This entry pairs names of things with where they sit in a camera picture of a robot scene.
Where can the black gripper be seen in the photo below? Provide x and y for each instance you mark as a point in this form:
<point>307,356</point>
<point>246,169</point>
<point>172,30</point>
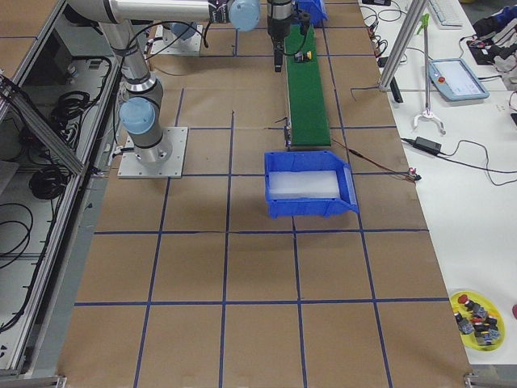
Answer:
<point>277,25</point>

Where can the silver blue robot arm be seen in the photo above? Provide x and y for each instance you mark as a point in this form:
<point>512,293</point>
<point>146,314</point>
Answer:
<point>140,114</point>

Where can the blue far bin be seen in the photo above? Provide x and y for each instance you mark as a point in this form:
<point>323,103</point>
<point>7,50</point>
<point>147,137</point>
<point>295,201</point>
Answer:
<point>316,9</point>

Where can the green conveyor belt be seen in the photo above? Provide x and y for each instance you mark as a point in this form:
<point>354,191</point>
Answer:
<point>307,110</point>

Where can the black bar tool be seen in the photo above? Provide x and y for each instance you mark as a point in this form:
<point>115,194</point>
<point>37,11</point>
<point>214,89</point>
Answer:
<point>396,92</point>

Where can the blue plastic bin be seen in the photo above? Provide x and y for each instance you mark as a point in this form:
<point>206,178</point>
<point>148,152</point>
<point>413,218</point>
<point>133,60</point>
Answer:
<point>296,161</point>

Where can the white foam pad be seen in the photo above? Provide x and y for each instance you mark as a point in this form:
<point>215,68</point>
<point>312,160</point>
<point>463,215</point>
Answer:
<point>303,184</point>

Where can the grabber reaching tool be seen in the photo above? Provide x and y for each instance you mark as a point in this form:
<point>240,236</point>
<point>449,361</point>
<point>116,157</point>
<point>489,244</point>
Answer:
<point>427,113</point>

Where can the black power adapter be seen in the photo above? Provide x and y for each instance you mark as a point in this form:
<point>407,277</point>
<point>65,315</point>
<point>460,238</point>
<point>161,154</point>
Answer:
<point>428,146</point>

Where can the teach pendant tablet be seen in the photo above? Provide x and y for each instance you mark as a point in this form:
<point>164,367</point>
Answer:
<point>455,81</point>

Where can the white keyboard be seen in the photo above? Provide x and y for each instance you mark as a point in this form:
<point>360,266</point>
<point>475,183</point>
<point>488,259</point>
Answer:
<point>445,15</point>

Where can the yellow plate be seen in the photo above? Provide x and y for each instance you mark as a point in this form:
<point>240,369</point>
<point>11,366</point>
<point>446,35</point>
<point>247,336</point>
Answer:
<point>478,320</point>

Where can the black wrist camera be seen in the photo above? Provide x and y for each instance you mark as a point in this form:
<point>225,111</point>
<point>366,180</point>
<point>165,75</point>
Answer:
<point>304,19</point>

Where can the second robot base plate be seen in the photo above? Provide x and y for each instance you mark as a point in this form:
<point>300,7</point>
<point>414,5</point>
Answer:
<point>177,39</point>

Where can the aluminium frame post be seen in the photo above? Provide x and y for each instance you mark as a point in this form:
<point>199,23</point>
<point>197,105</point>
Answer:
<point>408,28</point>

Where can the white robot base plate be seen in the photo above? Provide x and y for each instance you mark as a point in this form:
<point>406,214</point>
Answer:
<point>164,160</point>

